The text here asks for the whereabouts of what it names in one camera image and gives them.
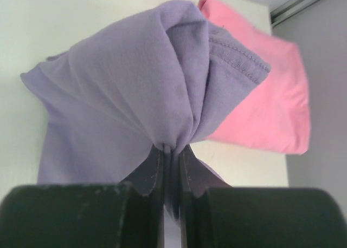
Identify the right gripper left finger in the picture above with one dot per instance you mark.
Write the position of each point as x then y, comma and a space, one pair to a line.
124, 214

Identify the right aluminium frame post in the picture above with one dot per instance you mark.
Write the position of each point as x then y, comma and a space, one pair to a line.
290, 9

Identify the purple t shirt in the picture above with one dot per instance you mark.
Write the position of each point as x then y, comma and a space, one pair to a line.
165, 77

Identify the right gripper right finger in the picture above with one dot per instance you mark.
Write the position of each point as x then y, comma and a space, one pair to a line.
214, 214

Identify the pink folded t shirt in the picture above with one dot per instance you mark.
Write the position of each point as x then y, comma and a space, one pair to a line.
275, 116

